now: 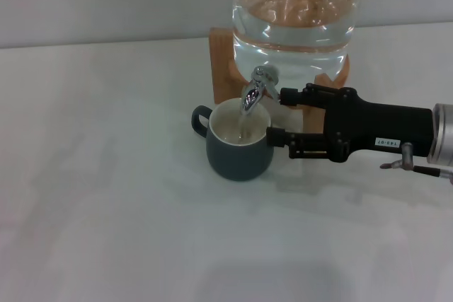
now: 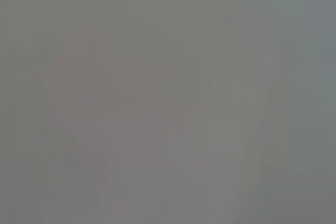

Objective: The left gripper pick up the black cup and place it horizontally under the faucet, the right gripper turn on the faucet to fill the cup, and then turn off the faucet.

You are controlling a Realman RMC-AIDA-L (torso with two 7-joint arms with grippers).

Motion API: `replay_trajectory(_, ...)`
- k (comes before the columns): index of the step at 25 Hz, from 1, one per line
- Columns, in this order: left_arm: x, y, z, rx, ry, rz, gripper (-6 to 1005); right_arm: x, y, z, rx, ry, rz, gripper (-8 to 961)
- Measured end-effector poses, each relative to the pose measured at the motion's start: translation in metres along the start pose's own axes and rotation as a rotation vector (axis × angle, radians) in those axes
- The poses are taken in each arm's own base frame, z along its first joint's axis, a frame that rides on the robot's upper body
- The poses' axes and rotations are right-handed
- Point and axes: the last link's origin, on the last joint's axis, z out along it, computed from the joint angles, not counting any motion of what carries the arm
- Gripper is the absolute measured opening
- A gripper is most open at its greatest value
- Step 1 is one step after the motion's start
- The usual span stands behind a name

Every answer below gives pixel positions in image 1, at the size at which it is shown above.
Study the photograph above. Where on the chrome faucet with lever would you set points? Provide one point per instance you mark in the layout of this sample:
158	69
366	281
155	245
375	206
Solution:
252	95

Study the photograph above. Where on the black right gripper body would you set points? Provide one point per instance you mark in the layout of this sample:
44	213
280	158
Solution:
371	125

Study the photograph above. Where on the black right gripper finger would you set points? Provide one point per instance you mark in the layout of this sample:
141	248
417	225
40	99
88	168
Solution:
304	95
304	144

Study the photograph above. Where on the dark teal ceramic mug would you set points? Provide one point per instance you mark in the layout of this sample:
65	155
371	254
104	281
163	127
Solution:
240	160

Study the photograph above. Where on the glass water dispenser jar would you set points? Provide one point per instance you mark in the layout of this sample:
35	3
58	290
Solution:
293	40

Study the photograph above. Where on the wooden dispenser stand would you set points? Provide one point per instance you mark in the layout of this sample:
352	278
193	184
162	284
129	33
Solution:
221	68

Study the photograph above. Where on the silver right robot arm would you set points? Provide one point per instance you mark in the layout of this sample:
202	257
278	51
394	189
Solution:
442	132

